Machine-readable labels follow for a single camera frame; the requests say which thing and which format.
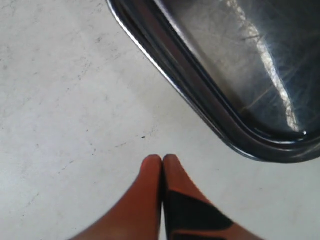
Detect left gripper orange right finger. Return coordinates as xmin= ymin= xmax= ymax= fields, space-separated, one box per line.
xmin=163 ymin=154 xmax=253 ymax=240

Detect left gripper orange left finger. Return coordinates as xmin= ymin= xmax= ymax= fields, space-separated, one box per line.
xmin=73 ymin=154 xmax=162 ymax=240

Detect dark lid with orange seal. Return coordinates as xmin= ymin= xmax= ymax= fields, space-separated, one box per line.
xmin=107 ymin=0 xmax=320 ymax=164

